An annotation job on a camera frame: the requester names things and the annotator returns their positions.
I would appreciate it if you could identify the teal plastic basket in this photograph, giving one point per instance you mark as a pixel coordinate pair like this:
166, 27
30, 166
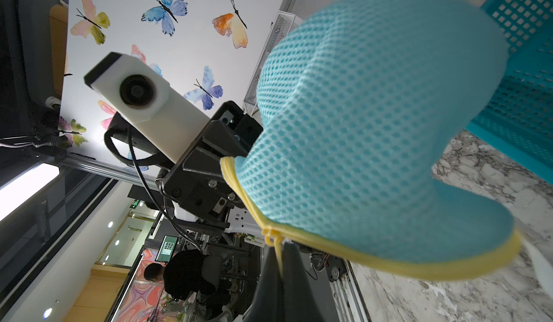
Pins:
518, 119

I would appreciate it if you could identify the person in black clothes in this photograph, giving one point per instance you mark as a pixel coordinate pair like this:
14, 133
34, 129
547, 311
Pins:
182, 276

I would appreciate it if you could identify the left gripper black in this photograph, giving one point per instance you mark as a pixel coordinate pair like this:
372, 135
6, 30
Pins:
195, 185

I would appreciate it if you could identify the ceiling light strip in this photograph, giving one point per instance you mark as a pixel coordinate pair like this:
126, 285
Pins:
22, 188

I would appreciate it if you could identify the aluminium front rail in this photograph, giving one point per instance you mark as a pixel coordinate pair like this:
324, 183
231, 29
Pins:
347, 295

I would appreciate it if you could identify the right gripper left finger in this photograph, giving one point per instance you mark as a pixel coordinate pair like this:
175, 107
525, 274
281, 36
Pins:
268, 301

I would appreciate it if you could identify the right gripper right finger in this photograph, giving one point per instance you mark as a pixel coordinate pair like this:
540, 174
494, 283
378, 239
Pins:
299, 301

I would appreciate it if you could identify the teal mesh laundry bag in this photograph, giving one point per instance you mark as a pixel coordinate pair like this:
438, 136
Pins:
357, 104

